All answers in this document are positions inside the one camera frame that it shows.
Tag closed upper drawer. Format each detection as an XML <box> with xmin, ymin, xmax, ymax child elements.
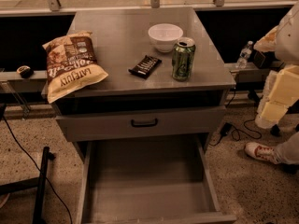
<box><xmin>56</xmin><ymin>105</ymin><xmax>226</xmax><ymax>142</ymax></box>

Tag open lower drawer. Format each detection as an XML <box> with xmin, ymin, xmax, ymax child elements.
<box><xmin>76</xmin><ymin>134</ymin><xmax>236</xmax><ymax>224</ymax></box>

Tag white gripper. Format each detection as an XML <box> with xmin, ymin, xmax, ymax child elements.
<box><xmin>255</xmin><ymin>65</ymin><xmax>299</xmax><ymax>129</ymax></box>

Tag dark chocolate bar wrapper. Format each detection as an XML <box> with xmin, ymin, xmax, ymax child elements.
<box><xmin>129</xmin><ymin>55</ymin><xmax>162</xmax><ymax>79</ymax></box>

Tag black metal stand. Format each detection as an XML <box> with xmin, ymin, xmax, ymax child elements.
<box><xmin>0</xmin><ymin>147</ymin><xmax>55</xmax><ymax>224</ymax></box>

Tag grey metal drawer cabinet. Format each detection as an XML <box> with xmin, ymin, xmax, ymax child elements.
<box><xmin>51</xmin><ymin>7</ymin><xmax>235</xmax><ymax>154</ymax></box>

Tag small dark speaker box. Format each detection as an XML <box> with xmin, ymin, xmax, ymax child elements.
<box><xmin>253</xmin><ymin>51</ymin><xmax>275</xmax><ymax>69</ymax></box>

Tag white ceramic bowl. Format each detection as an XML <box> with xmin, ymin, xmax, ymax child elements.
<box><xmin>148</xmin><ymin>23</ymin><xmax>183</xmax><ymax>53</ymax></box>

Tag black power adapter cable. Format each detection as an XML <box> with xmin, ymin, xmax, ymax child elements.
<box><xmin>208</xmin><ymin>91</ymin><xmax>263</xmax><ymax>147</ymax></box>

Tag black floor cable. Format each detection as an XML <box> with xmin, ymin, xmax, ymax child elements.
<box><xmin>0</xmin><ymin>103</ymin><xmax>74</xmax><ymax>224</ymax></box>

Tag person trouser leg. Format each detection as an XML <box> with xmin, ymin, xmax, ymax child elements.
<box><xmin>274</xmin><ymin>133</ymin><xmax>299</xmax><ymax>165</ymax></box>

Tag brown chip bag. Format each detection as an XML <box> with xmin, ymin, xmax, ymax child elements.
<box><xmin>43</xmin><ymin>31</ymin><xmax>108</xmax><ymax>104</ymax></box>

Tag green soda can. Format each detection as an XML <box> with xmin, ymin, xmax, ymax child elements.
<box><xmin>172</xmin><ymin>37</ymin><xmax>196</xmax><ymax>81</ymax></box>

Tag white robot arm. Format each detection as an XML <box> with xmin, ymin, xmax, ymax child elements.
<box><xmin>254</xmin><ymin>3</ymin><xmax>299</xmax><ymax>129</ymax></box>

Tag clear plastic water bottle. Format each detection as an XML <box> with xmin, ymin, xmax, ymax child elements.
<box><xmin>236</xmin><ymin>41</ymin><xmax>253</xmax><ymax>69</ymax></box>

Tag small round black device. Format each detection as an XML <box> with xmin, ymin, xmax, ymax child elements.
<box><xmin>17</xmin><ymin>65</ymin><xmax>34</xmax><ymax>78</ymax></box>

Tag white red sneaker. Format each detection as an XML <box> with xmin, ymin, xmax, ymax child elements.
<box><xmin>244</xmin><ymin>142</ymin><xmax>279</xmax><ymax>164</ymax></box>

